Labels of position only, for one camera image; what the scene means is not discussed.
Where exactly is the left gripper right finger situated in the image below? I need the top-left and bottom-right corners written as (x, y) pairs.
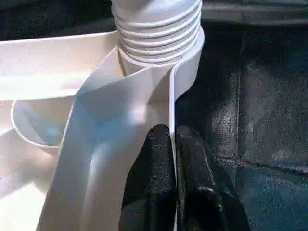
top-left (174, 124), bottom-right (253, 231)

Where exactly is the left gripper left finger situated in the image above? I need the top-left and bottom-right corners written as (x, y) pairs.
top-left (117, 123), bottom-right (178, 231)

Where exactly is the white plastic table top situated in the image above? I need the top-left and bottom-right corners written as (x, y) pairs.
top-left (0, 26), bottom-right (207, 231)

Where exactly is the black mat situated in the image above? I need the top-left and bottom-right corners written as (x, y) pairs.
top-left (0, 0), bottom-right (308, 231)

